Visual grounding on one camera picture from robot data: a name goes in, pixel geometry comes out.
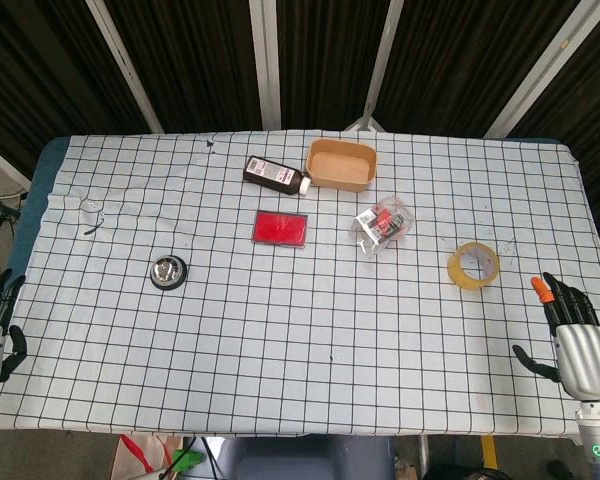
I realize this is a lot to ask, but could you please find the brown paper bowl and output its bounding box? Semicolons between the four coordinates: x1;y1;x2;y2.
305;138;378;193

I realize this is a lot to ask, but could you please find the clear plastic battery pack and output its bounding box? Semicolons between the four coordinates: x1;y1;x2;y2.
350;195;414;257

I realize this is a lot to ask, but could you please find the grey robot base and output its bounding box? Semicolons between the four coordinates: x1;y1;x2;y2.
214;433;397;480

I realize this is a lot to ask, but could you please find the red stamp ink pad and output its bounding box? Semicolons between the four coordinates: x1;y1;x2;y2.
251;210;310;249

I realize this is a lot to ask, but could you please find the red and white bag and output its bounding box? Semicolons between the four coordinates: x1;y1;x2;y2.
108;433;181;480

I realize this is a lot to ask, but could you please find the white checkered tablecloth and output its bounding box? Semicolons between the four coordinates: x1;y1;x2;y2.
0;129;600;440

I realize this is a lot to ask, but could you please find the yellow tape roll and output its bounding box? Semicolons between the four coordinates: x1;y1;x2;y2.
447;241;502;290

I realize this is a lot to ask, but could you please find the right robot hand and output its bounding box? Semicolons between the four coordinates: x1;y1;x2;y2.
511;271;600;402

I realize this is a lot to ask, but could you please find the brown medicine bottle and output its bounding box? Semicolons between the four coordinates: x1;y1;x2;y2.
242;155;312;196

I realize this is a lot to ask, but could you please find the green plastic object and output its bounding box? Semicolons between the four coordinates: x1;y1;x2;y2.
171;448;205;473

